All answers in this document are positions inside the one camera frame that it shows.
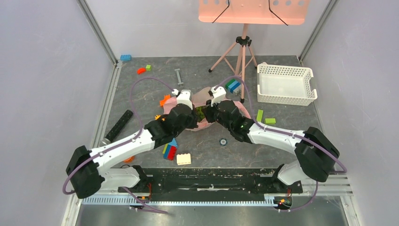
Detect green fake fruit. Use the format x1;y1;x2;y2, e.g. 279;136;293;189
195;106;206;122

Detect pink plastic bag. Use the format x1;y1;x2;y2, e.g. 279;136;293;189
163;87;251;131

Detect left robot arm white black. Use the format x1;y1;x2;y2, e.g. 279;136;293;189
63;104;197;199

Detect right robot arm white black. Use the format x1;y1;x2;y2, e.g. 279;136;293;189
204;100;340;192

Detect green blue grey brick stack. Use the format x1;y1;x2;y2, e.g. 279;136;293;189
225;79;241;95

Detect orange curved toy piece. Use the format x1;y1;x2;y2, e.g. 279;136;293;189
159;95;171;107

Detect yellow orange toy car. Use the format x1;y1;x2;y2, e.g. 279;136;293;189
155;114;166;121

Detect long light green brick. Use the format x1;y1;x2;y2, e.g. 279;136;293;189
256;109;263;122

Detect multicolour stacked brick block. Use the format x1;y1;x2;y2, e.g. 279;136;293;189
162;138;178;161

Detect cream white toy brick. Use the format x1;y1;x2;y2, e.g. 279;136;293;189
176;153;192;165

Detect grey toy bar piece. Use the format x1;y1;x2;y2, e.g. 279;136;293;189
175;68;184;87

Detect red arch toy brick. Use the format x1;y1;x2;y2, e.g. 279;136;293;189
136;68;147;74

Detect orange toy piece near base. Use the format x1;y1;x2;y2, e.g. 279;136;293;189
123;156;135;163

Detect white plastic basket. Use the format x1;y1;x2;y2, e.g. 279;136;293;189
257;62;318;106

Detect blue toy brick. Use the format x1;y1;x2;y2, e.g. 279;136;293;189
120;54;132;62

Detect pink music stand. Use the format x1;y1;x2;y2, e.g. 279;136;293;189
198;0;311;104

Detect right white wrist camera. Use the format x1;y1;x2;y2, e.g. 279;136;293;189
210;86;226;106

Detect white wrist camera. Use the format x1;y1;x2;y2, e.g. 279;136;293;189
210;86;226;106
172;89;193;110

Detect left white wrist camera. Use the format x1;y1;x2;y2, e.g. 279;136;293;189
172;89;193;110

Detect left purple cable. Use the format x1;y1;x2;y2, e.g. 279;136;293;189
62;76;176;215

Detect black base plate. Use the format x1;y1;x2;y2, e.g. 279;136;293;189
127;166;303;202

